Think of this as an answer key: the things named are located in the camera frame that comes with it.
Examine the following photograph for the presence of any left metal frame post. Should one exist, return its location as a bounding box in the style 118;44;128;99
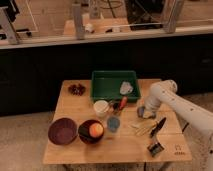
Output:
0;7;19;45

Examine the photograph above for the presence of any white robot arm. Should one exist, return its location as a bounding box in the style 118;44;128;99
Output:
144;80;213;171

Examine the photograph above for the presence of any dark bowl with fruit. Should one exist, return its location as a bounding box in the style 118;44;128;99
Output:
78;120;104;144

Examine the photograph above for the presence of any metal frame post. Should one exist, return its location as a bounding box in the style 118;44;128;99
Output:
72;3;85;40
162;0;184;33
0;7;19;45

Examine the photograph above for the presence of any crumpled clear plastic wrap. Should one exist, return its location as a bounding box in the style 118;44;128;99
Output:
120;81;133;95

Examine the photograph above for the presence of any white paper cup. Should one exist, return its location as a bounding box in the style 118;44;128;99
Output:
93;100;109;117

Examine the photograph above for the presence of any orange fruit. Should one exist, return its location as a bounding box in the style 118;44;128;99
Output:
89;123;104;138

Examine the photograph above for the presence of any empty purple bowl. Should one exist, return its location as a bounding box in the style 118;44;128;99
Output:
48;118;77;145

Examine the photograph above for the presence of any blue plastic cup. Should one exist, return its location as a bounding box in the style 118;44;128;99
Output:
107;116;120;132

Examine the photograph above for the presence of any blue sponge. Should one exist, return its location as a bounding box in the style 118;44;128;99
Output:
137;106;145;119

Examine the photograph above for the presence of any yellow green sticks bundle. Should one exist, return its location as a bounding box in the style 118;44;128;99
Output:
131;121;157;136

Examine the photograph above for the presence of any red handled tool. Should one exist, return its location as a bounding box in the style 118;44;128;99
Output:
113;96;128;111

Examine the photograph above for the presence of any right metal frame post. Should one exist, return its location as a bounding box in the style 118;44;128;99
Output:
162;0;184;33

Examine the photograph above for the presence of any green plastic tray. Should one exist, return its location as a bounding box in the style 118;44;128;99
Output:
90;70;141;103

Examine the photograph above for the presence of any middle metal frame post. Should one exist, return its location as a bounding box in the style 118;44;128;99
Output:
72;3;85;40

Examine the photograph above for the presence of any wooden background table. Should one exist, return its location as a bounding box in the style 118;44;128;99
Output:
63;18;131;36

